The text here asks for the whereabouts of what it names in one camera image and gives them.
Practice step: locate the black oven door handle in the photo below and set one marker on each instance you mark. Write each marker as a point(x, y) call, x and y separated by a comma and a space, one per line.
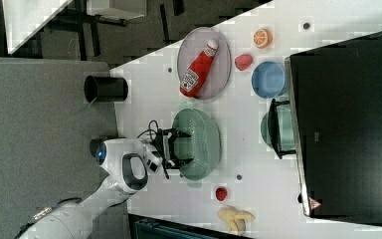
point(274, 129)

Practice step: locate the black toaster oven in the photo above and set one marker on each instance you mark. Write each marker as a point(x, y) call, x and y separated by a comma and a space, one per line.
point(336, 104)

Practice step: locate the blue bowl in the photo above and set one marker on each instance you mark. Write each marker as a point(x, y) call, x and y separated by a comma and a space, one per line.
point(269, 80)

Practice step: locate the green bowl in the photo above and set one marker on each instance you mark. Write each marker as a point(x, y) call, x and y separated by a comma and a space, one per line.
point(286, 130)

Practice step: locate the red round toy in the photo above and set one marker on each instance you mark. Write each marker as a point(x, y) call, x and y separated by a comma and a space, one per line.
point(221, 193)

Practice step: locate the grey round plate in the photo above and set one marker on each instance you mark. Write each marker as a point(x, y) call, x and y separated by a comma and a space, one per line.
point(219, 74)

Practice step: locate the green plastic strainer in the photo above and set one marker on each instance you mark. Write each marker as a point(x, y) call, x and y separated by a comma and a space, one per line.
point(202, 147)

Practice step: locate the yellow banana toy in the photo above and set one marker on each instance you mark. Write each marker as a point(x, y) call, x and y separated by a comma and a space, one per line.
point(235, 219)

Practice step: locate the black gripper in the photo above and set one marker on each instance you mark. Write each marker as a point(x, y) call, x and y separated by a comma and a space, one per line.
point(165, 149)

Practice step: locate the black cylinder cup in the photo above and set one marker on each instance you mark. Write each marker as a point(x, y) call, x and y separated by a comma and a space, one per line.
point(105, 89)

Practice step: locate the red ketchup bottle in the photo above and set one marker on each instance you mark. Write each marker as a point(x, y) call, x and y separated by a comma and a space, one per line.
point(196, 74)

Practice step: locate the pink strawberry toy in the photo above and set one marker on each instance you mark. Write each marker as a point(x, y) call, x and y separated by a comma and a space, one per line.
point(243, 62)

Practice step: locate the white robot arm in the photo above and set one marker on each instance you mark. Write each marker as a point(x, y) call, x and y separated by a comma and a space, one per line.
point(127, 162)

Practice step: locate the orange slice toy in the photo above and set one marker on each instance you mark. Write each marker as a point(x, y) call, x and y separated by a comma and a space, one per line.
point(263, 38)

